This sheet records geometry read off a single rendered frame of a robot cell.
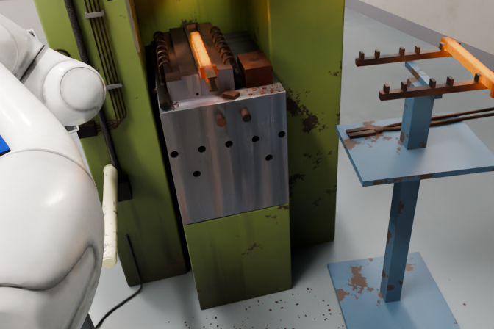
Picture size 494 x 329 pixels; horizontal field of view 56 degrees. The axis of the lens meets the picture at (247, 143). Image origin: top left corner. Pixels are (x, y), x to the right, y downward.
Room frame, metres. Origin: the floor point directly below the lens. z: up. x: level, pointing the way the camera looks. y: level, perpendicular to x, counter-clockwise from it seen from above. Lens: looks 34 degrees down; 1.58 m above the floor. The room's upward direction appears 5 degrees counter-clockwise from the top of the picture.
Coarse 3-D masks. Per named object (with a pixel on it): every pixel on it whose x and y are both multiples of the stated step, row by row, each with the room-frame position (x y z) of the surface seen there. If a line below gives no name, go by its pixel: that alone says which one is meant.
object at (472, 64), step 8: (448, 40) 1.28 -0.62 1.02; (448, 48) 1.25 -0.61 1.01; (456, 48) 1.22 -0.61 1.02; (464, 48) 1.21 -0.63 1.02; (456, 56) 1.20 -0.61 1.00; (464, 56) 1.17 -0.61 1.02; (472, 56) 1.16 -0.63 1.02; (464, 64) 1.15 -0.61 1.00; (472, 64) 1.11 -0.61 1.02; (480, 64) 1.11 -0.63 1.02; (472, 72) 1.10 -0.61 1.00; (480, 72) 1.07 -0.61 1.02; (488, 72) 1.06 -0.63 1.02; (488, 80) 1.02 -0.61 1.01; (488, 88) 1.02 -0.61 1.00
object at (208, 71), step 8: (192, 32) 1.56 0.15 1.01; (192, 40) 1.53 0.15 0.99; (200, 40) 1.48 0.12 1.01; (200, 48) 1.41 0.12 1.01; (200, 56) 1.35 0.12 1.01; (200, 64) 1.33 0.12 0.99; (208, 64) 1.29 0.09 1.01; (208, 72) 1.21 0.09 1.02; (216, 72) 1.26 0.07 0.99; (208, 80) 1.23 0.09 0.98; (208, 88) 1.19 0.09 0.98; (216, 88) 1.18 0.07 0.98
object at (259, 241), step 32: (192, 224) 1.19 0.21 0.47; (224, 224) 1.21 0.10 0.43; (256, 224) 1.23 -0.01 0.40; (288, 224) 1.25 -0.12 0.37; (192, 256) 1.18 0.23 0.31; (224, 256) 1.20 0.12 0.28; (256, 256) 1.22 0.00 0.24; (288, 256) 1.24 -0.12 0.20; (224, 288) 1.20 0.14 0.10; (256, 288) 1.22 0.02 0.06; (288, 288) 1.24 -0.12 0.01
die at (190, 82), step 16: (176, 32) 1.62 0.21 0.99; (208, 32) 1.59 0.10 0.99; (160, 48) 1.51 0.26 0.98; (176, 48) 1.47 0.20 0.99; (192, 48) 1.43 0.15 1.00; (208, 48) 1.42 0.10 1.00; (176, 64) 1.37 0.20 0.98; (192, 64) 1.34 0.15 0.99; (224, 64) 1.31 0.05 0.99; (176, 80) 1.25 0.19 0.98; (192, 80) 1.26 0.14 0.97; (224, 80) 1.28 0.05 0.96; (176, 96) 1.25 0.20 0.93; (192, 96) 1.26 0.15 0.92
